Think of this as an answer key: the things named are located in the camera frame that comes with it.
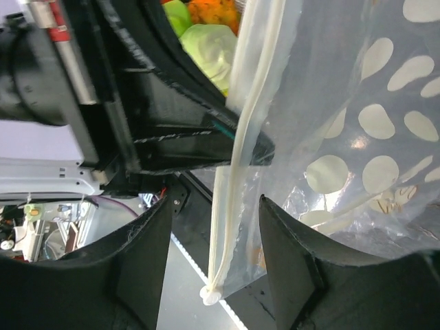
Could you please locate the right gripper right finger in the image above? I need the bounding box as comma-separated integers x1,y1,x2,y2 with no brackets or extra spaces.
259,197,439,329

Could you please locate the green toy leafy vegetable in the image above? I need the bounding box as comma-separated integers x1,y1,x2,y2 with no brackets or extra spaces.
162,0,193,38

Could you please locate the orange toy ginger root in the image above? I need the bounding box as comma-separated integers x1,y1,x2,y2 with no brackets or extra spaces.
187,0,241,36

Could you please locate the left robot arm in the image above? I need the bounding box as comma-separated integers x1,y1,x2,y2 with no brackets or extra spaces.
1,1,239,200

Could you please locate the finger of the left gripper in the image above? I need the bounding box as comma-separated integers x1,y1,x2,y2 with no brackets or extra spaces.
65,0,276,176

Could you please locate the dotted clear zip bag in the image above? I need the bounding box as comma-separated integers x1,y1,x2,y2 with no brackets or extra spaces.
200,1,439,305

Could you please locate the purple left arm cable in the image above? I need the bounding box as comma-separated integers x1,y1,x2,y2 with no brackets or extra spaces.
85,194,139,218

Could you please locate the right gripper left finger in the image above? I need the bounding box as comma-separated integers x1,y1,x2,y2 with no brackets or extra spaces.
1,198,172,329

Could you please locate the green toy cabbage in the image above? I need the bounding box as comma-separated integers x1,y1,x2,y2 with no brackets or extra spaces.
180,24,237,93

